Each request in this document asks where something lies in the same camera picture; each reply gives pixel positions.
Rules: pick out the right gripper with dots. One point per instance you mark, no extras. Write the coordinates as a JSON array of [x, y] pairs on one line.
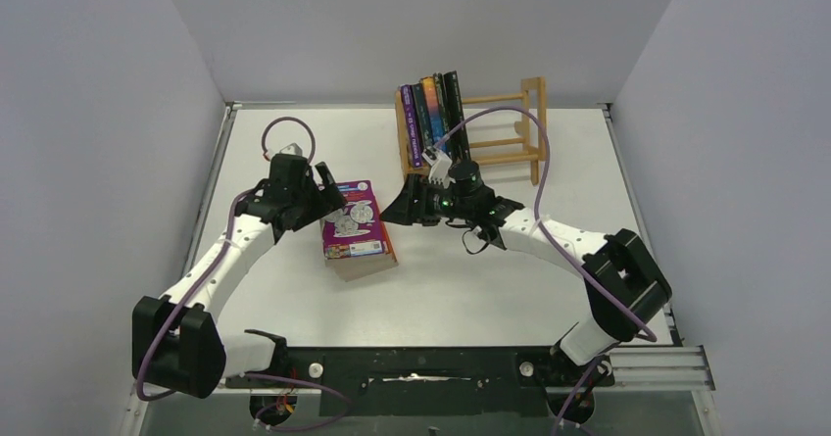
[[419, 201]]

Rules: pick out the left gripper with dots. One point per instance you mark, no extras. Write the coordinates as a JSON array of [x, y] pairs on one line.
[[333, 200]]

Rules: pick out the magenta Treehouse book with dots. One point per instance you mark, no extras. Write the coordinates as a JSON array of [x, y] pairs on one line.
[[354, 230]]

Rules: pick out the Little Women book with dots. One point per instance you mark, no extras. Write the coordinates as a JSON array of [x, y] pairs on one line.
[[423, 117]]

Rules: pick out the black Moon and Sixpence book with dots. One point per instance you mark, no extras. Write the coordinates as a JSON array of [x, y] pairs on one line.
[[454, 102]]

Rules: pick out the dark green book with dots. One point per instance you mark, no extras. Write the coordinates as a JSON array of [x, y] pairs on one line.
[[441, 94]]

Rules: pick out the purple comic book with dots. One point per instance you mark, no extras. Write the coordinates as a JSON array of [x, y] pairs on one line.
[[412, 129]]

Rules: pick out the wooden book rack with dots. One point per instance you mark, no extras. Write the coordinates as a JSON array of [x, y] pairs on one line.
[[514, 139]]

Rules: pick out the Jane Eyre book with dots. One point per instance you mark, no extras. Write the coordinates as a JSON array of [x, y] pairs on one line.
[[437, 128]]

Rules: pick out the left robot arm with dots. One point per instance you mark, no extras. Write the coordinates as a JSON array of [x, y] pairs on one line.
[[175, 342]]

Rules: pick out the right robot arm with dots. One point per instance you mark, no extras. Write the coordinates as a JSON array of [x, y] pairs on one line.
[[624, 285]]

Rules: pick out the lower stack of books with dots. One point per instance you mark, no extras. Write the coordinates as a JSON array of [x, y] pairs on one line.
[[351, 269]]

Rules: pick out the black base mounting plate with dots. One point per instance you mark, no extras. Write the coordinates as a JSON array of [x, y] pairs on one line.
[[439, 381]]

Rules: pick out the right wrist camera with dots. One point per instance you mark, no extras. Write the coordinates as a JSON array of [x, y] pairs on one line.
[[439, 166]]

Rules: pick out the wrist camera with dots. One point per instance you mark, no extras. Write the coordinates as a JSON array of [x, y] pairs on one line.
[[439, 166], [292, 149]]

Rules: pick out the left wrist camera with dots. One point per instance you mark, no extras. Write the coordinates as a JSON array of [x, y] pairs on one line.
[[292, 149]]

